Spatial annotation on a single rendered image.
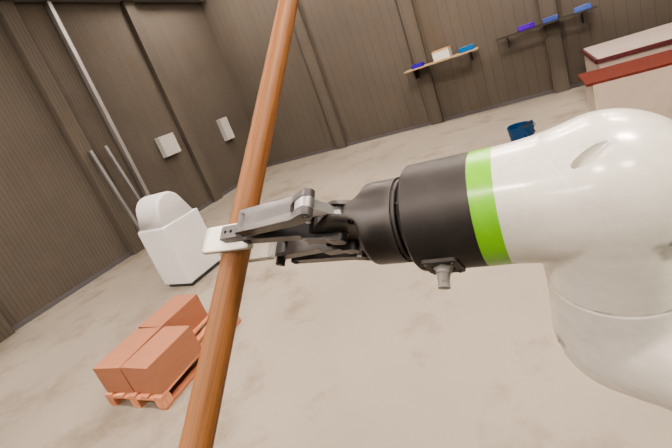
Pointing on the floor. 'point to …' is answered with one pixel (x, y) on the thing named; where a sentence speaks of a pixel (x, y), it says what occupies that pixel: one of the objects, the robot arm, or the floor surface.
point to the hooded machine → (174, 238)
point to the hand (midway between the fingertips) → (239, 243)
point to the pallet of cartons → (156, 355)
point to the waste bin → (521, 130)
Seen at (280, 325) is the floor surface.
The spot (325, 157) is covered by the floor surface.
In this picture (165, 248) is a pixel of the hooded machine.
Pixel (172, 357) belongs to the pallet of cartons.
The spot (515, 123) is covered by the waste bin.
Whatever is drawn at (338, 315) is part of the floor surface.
